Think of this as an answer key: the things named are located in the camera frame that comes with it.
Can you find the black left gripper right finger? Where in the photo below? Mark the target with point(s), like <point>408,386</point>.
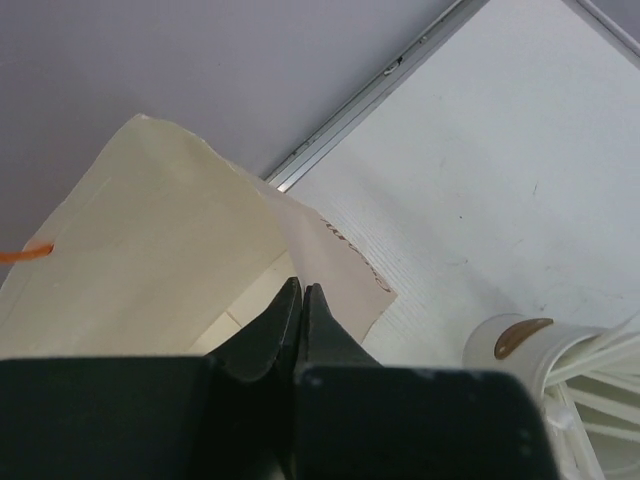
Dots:
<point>356,419</point>

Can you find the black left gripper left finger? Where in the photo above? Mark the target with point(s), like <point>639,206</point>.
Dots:
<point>210,416</point>

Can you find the printed paper takeout bag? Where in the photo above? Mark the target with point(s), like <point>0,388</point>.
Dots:
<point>164,247</point>

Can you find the white cylindrical straw holder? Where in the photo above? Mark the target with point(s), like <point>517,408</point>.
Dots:
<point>526,348</point>

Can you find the white wrapped straw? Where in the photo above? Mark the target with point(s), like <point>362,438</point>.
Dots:
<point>616,345</point>
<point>615,402</point>

